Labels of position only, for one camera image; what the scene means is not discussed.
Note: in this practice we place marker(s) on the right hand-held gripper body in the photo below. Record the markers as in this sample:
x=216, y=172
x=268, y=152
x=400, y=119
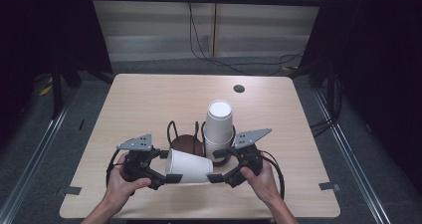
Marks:
x=249, y=157

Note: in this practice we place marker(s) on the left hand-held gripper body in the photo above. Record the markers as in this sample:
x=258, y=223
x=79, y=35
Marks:
x=139, y=162

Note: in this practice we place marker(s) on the stack of white paper cups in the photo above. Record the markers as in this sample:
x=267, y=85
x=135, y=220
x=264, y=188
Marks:
x=218, y=127

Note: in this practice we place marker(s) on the single white paper cup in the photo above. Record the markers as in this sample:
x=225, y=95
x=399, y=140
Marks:
x=189, y=166

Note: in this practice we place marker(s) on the person's left hand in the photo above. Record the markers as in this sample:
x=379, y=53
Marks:
x=121, y=187

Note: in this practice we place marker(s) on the person's right hand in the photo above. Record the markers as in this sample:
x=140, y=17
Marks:
x=265, y=184

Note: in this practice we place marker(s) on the black table grommet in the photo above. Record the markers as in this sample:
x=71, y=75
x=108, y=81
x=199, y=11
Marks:
x=239, y=88

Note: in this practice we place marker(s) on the small black floor tape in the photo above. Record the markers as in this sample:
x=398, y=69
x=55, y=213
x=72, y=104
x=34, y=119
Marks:
x=81, y=124

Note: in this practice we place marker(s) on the grey tape strip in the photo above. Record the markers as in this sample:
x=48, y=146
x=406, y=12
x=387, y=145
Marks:
x=329, y=186
x=69, y=190

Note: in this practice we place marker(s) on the black metal stand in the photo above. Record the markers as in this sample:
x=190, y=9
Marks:
x=57, y=94

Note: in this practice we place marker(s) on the yellow floor object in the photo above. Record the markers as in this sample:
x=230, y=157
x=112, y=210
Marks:
x=45, y=90

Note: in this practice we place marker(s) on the black curtain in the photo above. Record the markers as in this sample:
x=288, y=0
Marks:
x=378, y=68
x=40, y=35

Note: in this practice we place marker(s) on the metal floor rail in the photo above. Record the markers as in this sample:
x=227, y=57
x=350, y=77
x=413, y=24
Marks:
x=348, y=151
x=36, y=157

